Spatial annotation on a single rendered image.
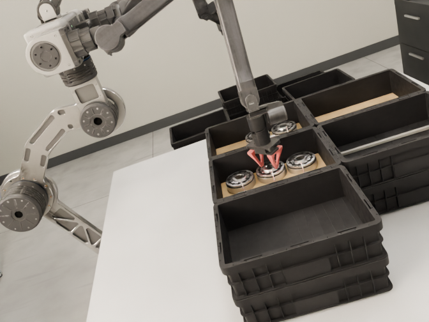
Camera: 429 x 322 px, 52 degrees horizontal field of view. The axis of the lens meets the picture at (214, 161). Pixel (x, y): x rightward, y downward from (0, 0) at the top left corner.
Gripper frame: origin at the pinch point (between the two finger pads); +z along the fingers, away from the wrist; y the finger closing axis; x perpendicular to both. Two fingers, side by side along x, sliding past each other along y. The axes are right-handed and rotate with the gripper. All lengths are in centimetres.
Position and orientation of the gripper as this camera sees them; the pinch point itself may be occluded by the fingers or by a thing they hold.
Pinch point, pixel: (269, 165)
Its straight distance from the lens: 154.0
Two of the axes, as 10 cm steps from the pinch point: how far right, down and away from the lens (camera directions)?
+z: 3.0, 8.5, 4.4
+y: -7.2, -1.1, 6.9
